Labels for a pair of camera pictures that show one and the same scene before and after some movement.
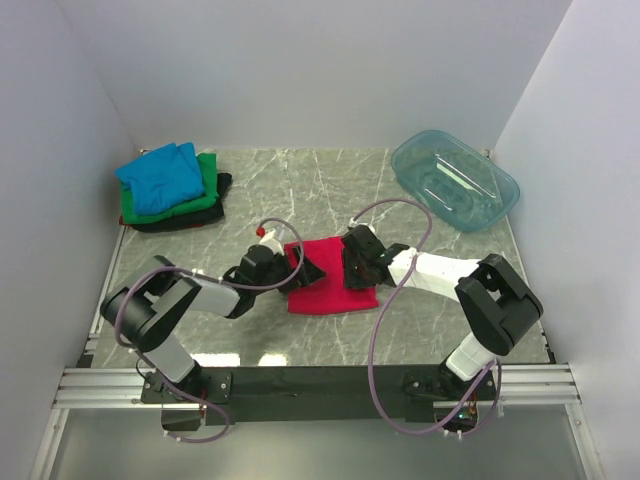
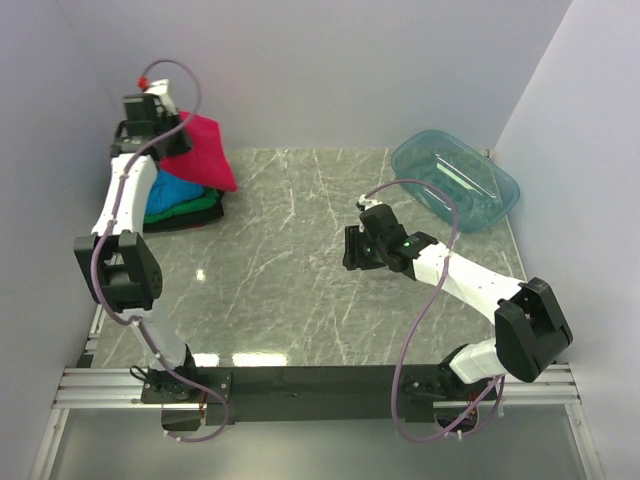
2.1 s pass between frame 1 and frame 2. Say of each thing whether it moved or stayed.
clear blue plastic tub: stayed
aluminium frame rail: stayed
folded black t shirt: stayed
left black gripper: moved
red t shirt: moved
